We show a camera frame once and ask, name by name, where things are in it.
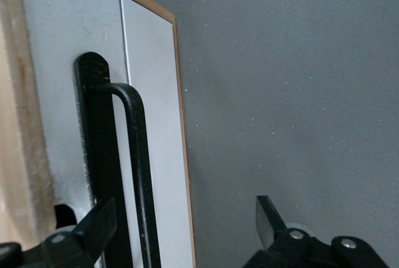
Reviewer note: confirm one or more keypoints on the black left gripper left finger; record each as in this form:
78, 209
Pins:
96, 230

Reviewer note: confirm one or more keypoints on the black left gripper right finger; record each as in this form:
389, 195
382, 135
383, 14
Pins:
265, 224

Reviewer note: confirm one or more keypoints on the wooden drawer cabinet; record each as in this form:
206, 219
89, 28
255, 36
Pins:
12, 109

